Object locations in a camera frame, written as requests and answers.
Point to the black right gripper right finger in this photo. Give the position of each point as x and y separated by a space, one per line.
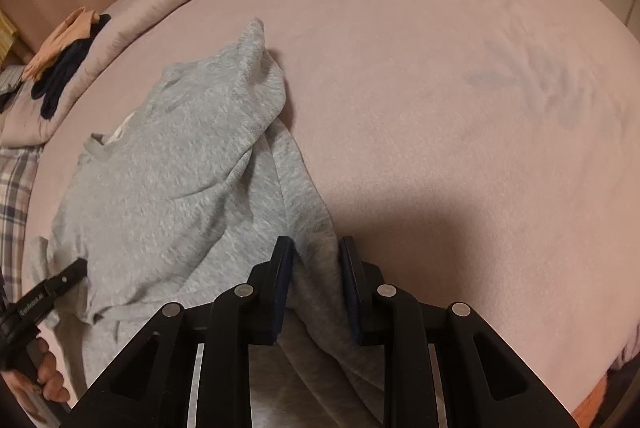
443 366

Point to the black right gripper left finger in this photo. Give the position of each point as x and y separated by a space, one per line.
198 356

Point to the grey sweatshirt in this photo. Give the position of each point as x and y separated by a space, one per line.
194 192

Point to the left hand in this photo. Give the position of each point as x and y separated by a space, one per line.
49 383

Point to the plaid pillow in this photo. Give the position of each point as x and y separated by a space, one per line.
18 171

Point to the dark navy garment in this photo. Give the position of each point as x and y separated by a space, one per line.
55 78

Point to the pink bed sheet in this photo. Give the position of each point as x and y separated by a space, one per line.
477 150

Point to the peach folded garment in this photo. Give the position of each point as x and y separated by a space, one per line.
76 26

